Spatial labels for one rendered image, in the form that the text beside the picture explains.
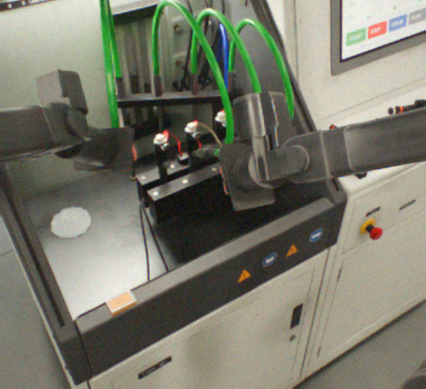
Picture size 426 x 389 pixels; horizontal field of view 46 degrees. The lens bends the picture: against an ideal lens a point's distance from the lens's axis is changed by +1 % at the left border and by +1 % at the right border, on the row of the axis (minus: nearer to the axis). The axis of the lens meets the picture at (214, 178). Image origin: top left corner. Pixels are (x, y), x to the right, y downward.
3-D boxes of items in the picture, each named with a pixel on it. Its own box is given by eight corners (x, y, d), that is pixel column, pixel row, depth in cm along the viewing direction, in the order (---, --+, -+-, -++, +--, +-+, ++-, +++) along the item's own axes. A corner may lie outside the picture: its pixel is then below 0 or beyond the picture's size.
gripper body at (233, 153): (258, 139, 78) (273, 130, 70) (271, 203, 77) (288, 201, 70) (218, 146, 76) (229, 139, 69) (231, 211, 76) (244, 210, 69)
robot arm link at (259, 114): (308, 172, 57) (341, 168, 64) (292, 75, 58) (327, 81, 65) (228, 186, 65) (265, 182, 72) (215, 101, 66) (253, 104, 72)
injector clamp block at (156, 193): (159, 244, 122) (154, 200, 112) (141, 219, 128) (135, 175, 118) (270, 193, 135) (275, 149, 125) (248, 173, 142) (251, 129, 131)
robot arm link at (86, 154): (49, 163, 69) (86, 149, 68) (38, 116, 70) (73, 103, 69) (75, 167, 76) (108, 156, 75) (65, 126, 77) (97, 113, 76)
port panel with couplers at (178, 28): (176, 87, 135) (169, -32, 114) (170, 81, 137) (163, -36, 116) (217, 73, 140) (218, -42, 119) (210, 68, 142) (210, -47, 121)
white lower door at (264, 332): (126, 496, 145) (87, 385, 100) (124, 489, 147) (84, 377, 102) (300, 380, 171) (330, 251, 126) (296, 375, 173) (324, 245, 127)
